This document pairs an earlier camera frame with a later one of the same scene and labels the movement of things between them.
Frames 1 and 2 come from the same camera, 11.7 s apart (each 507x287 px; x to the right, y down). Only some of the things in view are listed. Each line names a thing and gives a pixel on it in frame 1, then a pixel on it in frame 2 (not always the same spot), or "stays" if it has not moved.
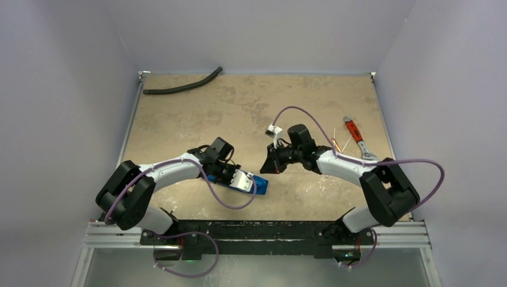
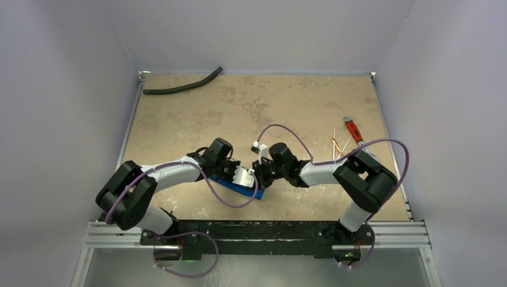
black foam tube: (185, 86) stays
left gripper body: (224, 172) stays
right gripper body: (278, 157) → (260, 174)
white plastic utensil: (346, 144) stays
